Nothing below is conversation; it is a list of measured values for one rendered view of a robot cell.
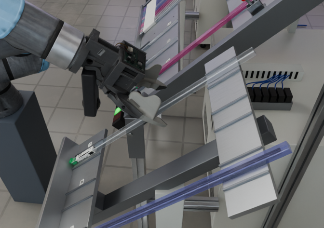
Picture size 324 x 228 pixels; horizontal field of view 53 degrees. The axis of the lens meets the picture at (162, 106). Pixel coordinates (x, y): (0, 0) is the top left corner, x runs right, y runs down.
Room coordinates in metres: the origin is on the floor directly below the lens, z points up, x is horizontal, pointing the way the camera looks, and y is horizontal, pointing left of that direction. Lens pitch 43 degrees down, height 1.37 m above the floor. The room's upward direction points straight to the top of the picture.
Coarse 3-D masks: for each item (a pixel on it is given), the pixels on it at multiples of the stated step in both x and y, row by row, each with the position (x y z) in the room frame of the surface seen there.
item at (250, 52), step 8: (240, 56) 0.49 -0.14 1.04; (248, 56) 0.48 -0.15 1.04; (224, 64) 0.50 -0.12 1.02; (232, 64) 0.48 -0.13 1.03; (240, 64) 0.48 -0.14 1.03; (216, 72) 0.49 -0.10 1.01; (224, 72) 0.48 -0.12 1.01; (200, 80) 0.49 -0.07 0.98; (208, 80) 0.48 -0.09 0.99; (192, 88) 0.48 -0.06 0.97; (200, 88) 0.48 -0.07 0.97; (176, 96) 0.49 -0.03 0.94; (184, 96) 0.48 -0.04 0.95; (168, 104) 0.48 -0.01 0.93; (160, 112) 0.48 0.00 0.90; (136, 120) 0.49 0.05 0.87; (128, 128) 0.48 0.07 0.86; (112, 136) 0.49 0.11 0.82; (120, 136) 0.48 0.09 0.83; (96, 144) 0.50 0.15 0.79; (104, 144) 0.48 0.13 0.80; (72, 160) 0.49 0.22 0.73
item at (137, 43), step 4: (140, 8) 1.31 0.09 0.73; (140, 12) 1.26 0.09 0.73; (140, 16) 1.23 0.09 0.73; (140, 20) 1.20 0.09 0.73; (140, 24) 1.17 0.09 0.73; (136, 28) 1.14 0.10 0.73; (136, 32) 1.10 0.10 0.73; (136, 36) 1.07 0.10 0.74; (140, 36) 1.09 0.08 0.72; (136, 40) 1.04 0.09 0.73; (140, 40) 1.06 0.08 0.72; (136, 44) 1.02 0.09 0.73; (132, 88) 0.78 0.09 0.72
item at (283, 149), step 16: (288, 144) 0.27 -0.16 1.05; (256, 160) 0.27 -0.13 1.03; (272, 160) 0.26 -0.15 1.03; (208, 176) 0.27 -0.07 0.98; (224, 176) 0.26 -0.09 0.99; (176, 192) 0.27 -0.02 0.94; (192, 192) 0.26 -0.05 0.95; (144, 208) 0.27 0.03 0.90; (160, 208) 0.26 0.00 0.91; (112, 224) 0.27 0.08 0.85
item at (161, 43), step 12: (156, 24) 1.08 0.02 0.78; (168, 24) 1.00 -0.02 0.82; (144, 36) 1.07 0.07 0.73; (156, 36) 0.99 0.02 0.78; (168, 36) 0.92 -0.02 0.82; (144, 48) 0.96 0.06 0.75; (156, 48) 0.91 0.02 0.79; (168, 48) 0.85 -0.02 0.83; (156, 60) 0.84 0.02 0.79; (168, 60) 0.78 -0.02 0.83; (168, 72) 0.72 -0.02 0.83
